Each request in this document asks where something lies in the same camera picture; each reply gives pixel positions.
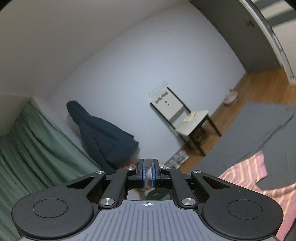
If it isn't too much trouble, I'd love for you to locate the pink striped knit sweater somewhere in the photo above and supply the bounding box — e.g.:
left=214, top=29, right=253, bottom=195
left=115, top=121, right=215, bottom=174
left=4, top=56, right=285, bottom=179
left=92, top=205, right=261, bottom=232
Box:
left=219, top=151, right=295, bottom=240

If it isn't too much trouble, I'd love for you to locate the patterned box on floor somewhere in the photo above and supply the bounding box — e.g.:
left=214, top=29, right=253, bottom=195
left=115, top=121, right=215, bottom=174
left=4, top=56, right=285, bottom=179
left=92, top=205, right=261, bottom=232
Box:
left=165, top=150, right=189, bottom=169

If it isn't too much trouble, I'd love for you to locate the dark blue hanging jacket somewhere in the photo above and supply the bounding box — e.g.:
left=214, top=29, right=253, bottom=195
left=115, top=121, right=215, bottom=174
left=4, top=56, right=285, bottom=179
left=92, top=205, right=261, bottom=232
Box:
left=66, top=100, right=139, bottom=174

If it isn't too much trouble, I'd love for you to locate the white black-framed chair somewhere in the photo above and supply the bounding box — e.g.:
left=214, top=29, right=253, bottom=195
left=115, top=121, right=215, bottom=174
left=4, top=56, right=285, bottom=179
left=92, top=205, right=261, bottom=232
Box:
left=150, top=87, right=222, bottom=156

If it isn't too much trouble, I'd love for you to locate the cream item on chair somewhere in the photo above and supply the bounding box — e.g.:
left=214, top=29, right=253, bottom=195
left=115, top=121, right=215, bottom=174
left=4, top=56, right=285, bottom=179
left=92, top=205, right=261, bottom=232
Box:
left=183, top=110, right=197, bottom=123

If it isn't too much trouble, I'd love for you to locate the green curtain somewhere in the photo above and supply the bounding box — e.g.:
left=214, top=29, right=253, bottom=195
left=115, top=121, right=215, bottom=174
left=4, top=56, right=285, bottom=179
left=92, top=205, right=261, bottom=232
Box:
left=1, top=101, right=101, bottom=240

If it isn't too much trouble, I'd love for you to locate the small pink basket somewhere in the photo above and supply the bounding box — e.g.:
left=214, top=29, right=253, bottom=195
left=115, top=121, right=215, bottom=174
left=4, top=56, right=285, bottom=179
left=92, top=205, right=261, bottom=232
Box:
left=223, top=89, right=238, bottom=105

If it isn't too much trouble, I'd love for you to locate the dark grey bed sheet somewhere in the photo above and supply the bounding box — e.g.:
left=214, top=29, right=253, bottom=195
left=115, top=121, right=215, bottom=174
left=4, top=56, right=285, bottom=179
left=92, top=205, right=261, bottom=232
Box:
left=195, top=103, right=295, bottom=188

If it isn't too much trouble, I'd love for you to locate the grey door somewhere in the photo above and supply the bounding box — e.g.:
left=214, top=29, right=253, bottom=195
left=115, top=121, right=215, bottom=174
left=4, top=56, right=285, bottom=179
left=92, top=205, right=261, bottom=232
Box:
left=190, top=0, right=280, bottom=73

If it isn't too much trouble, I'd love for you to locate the white wall power strip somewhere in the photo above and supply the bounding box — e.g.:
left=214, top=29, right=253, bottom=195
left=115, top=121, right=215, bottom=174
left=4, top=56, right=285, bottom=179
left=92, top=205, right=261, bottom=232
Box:
left=149, top=80, right=168, bottom=97

